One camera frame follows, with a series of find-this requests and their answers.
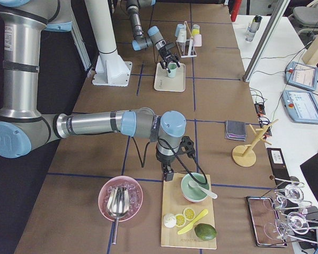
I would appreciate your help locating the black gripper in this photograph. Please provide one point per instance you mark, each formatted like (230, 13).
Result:
(165, 54)
(165, 160)

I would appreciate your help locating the green cup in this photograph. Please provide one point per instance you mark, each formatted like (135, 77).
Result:
(171, 70)

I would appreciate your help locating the white rabbit serving tray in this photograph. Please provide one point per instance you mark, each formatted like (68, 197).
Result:
(164, 83)

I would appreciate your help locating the cream white cup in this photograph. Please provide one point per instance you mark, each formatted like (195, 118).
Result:
(182, 36)

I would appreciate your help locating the pink cup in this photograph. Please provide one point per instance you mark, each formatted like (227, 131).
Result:
(197, 40)

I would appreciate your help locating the light blue cup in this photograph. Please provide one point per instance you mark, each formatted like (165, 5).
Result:
(178, 28)

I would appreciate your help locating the yellow cup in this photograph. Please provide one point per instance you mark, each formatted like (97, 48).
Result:
(195, 32)

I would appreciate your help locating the grey cup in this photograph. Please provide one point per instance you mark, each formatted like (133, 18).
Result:
(196, 27)

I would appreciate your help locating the metal tray with glasses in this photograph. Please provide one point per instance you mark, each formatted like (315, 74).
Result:
(261, 213)

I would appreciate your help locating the white plastic spoon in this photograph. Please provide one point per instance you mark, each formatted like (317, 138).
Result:
(209, 193)

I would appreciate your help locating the green bowl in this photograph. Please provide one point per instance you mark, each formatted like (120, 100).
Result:
(194, 194)

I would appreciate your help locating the pink bowl with ice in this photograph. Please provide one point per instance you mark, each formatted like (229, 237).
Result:
(135, 195)

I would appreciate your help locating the lemon slice upper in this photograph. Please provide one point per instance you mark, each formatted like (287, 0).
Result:
(189, 213)

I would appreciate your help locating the lemon slice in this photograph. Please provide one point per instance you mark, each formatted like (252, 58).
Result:
(189, 213)
(180, 220)

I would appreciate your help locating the white garlic bulb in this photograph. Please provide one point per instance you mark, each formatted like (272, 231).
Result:
(169, 220)

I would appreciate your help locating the lemon slice lower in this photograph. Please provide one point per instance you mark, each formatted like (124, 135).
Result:
(180, 220)

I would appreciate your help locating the yellow plastic knife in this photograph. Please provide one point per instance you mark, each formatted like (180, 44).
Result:
(188, 227)

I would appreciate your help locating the metal ice scoop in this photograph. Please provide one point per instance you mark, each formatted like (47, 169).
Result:
(117, 207)

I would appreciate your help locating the green avocado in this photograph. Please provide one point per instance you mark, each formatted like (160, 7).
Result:
(205, 232)

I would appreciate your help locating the wooden mug tree stand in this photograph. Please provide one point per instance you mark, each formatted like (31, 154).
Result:
(243, 155)

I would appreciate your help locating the folded grey cloth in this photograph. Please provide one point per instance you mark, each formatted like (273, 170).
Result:
(235, 130)

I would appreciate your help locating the water bottle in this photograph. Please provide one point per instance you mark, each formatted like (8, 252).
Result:
(253, 27)

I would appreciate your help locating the black box with label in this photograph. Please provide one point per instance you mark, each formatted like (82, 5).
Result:
(277, 163)

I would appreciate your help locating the wine glass rack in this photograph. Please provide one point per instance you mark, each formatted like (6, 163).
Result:
(289, 197)

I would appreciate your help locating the teach pendant far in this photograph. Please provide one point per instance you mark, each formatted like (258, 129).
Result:
(301, 75)

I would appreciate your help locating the teach pendant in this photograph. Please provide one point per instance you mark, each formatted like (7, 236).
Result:
(301, 75)
(301, 106)

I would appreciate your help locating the teach pendant near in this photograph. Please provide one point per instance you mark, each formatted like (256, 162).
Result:
(301, 106)

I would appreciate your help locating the white wire cup rack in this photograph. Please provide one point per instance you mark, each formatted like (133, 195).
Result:
(186, 50)

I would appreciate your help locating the wooden cutting board metal handle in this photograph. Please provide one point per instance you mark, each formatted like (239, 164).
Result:
(174, 202)

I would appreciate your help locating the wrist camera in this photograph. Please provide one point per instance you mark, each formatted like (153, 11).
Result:
(187, 147)

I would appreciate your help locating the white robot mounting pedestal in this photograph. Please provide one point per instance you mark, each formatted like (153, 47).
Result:
(110, 69)

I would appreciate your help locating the aluminium frame post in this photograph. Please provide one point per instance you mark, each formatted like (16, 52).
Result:
(270, 28)

